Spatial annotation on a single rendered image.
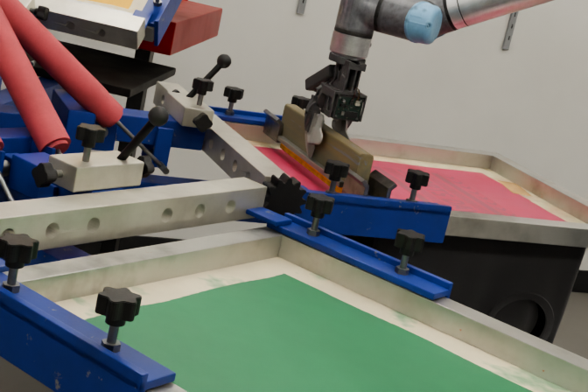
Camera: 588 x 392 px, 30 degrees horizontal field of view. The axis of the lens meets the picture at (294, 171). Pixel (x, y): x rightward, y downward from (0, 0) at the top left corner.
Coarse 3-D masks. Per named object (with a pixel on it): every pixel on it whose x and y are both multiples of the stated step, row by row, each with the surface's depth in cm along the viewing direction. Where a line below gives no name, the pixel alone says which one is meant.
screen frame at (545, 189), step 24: (360, 144) 247; (384, 144) 249; (408, 144) 251; (432, 144) 258; (504, 168) 256; (552, 192) 239; (456, 216) 195; (480, 216) 199; (504, 216) 203; (576, 216) 231; (504, 240) 201; (528, 240) 203; (552, 240) 205; (576, 240) 207
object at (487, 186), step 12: (276, 156) 227; (288, 156) 229; (288, 168) 219; (300, 168) 221; (372, 168) 235; (396, 168) 240; (408, 168) 243; (420, 168) 246; (432, 168) 249; (468, 180) 244; (480, 180) 247; (492, 180) 249; (480, 192) 235; (492, 192) 237; (504, 192) 240
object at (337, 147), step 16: (288, 112) 228; (304, 112) 224; (288, 128) 227; (304, 144) 218; (320, 144) 212; (336, 144) 205; (352, 144) 202; (320, 160) 211; (352, 160) 199; (368, 160) 197; (368, 176) 198
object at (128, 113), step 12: (120, 120) 194; (132, 120) 195; (144, 120) 196; (168, 120) 198; (120, 132) 195; (132, 132) 196; (156, 132) 197; (180, 132) 199; (192, 132) 200; (204, 132) 201; (180, 144) 200; (192, 144) 201
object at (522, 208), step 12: (300, 180) 211; (312, 180) 213; (396, 192) 218; (408, 192) 220; (504, 204) 229; (516, 204) 231; (528, 204) 234; (528, 216) 223; (540, 216) 225; (552, 216) 227
